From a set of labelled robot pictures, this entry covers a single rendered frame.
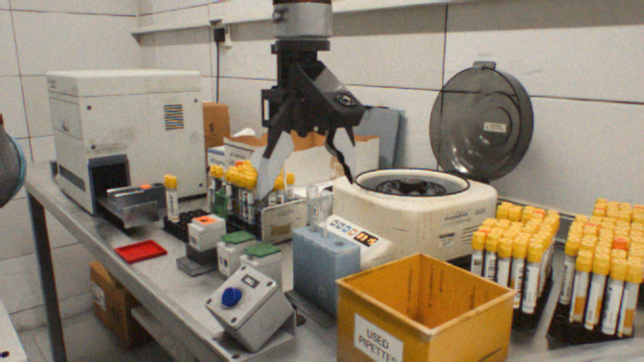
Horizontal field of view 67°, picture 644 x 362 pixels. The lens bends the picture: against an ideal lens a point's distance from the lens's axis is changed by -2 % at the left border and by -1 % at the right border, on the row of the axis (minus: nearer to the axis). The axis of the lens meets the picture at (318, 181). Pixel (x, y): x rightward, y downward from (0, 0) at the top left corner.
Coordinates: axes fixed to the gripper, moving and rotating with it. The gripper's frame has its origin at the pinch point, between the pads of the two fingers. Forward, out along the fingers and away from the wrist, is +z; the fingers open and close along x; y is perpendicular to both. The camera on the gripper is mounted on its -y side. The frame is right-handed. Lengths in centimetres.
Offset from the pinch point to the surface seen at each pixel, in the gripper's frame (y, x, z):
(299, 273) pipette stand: 0.3, 2.0, 11.1
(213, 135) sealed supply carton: 96, -27, 7
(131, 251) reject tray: 31.5, 16.8, 15.0
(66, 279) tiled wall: 189, 12, 84
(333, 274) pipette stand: -7.5, 2.0, 8.3
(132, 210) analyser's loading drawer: 39.3, 14.1, 9.9
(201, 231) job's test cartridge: 17.0, 9.3, 8.4
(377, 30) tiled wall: 41, -47, -24
